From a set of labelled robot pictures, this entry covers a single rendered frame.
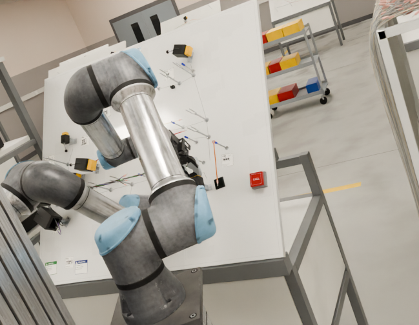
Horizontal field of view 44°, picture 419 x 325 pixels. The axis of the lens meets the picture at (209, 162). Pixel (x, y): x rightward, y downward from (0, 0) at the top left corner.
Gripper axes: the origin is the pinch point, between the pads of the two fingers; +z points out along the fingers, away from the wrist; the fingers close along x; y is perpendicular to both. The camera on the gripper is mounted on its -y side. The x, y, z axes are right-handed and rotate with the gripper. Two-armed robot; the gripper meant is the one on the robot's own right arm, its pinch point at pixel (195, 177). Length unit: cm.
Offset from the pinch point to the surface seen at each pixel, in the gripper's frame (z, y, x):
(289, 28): 237, 434, 43
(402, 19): 156, 244, -82
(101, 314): 34, -24, 71
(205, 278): 23.0, -28.9, 9.2
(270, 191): 11.8, -9.0, -24.8
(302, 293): 39, -35, -22
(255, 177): 6.3, -5.2, -22.2
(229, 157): 4.3, 7.5, -12.4
